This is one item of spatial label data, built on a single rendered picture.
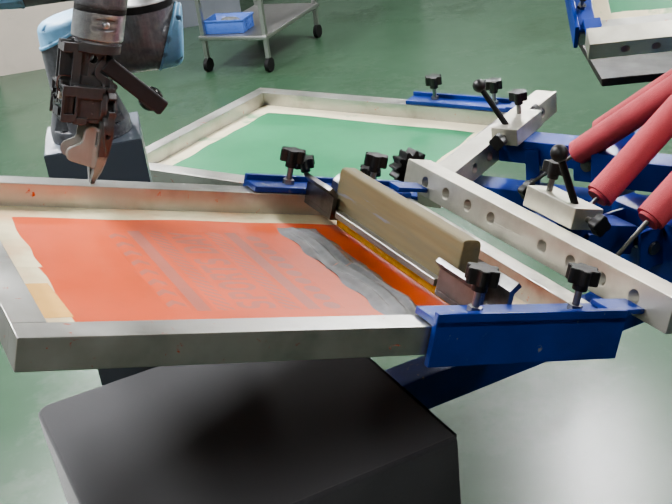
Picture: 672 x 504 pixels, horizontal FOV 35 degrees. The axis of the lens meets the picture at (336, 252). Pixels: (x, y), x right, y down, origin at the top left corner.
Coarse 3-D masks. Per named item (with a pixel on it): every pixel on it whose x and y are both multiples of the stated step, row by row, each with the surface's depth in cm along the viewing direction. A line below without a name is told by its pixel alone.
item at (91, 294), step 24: (72, 288) 128; (96, 288) 129; (120, 288) 131; (144, 288) 132; (336, 288) 145; (408, 288) 150; (72, 312) 121; (96, 312) 122; (120, 312) 123; (144, 312) 125; (168, 312) 126; (192, 312) 127; (216, 312) 128; (240, 312) 130; (264, 312) 131; (288, 312) 133; (312, 312) 134; (336, 312) 136; (360, 312) 137
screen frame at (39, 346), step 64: (0, 192) 153; (64, 192) 157; (128, 192) 162; (192, 192) 167; (256, 192) 172; (0, 256) 124; (0, 320) 110; (192, 320) 115; (256, 320) 119; (320, 320) 122; (384, 320) 126
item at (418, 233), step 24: (360, 192) 163; (384, 192) 158; (360, 216) 163; (384, 216) 157; (408, 216) 151; (432, 216) 148; (408, 240) 151; (432, 240) 146; (456, 240) 141; (432, 264) 146; (456, 264) 141
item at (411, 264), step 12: (336, 216) 167; (348, 216) 166; (360, 228) 160; (372, 240) 157; (384, 240) 156; (396, 252) 152; (408, 264) 148; (420, 264) 148; (420, 276) 146; (432, 276) 144
